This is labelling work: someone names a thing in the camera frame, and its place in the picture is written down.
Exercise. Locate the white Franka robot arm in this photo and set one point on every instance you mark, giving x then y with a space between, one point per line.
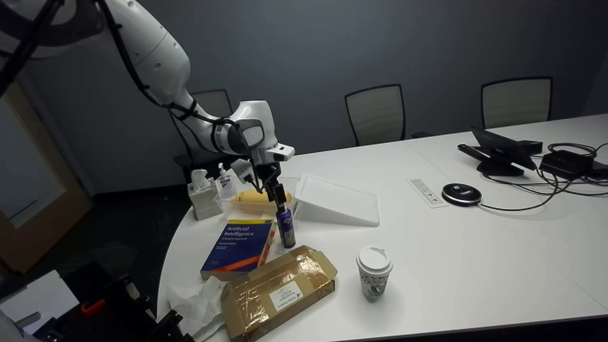
152 57

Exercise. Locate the mesh office chair with armrest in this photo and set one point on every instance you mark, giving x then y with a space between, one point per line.
218 101

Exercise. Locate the small white pump bottle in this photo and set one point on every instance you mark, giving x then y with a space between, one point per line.
224 177

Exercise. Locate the lidded paper coffee cup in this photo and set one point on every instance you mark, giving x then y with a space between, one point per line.
374 275

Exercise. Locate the crumpled white tissue paper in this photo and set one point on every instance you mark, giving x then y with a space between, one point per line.
199 304

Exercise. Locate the blue bottle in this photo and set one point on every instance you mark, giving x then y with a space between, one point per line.
285 228

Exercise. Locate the black power adapter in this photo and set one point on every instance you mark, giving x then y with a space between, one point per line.
566 163

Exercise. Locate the clear plastic storage bin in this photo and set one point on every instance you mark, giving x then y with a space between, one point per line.
253 216

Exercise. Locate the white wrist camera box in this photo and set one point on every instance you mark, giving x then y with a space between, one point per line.
279 152

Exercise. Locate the wooden framed glass door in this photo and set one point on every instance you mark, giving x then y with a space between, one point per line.
57 215

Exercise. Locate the white paper sheet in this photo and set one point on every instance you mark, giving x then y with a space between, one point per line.
34 304

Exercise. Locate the white remote control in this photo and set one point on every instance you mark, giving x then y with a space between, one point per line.
427 192

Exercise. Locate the red and black equipment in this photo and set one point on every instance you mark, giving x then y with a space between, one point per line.
120 296

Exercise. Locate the mesh back office chair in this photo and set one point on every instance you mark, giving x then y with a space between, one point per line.
374 114
515 101

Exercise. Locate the open brown cardboard box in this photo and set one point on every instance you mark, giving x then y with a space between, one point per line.
277 292

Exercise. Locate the grey tissue box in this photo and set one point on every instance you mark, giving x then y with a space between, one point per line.
203 197

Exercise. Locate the blue book with orange stripe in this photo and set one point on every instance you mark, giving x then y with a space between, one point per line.
237 247

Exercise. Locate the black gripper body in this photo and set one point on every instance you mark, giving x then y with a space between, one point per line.
266 173

